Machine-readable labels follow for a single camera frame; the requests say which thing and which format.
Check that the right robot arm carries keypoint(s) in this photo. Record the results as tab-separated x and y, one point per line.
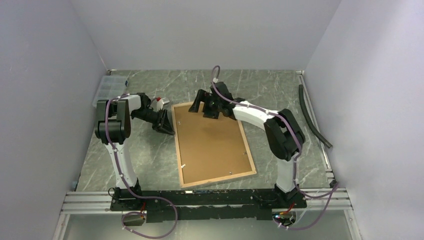
283	133

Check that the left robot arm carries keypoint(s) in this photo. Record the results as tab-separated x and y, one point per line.
114	126

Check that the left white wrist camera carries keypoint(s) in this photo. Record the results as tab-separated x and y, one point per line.
159	103

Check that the aluminium rail frame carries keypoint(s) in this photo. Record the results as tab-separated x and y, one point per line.
317	199

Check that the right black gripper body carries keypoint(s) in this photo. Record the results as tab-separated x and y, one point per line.
211	107

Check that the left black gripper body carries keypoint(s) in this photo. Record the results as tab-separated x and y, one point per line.
147	115

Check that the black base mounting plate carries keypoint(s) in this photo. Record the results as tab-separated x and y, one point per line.
168	205

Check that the clear plastic organizer box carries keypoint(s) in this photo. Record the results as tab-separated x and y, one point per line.
110	86

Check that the brown backing board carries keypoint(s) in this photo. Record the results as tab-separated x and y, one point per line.
212	145

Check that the wooden picture frame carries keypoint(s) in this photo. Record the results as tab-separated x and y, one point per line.
218	180

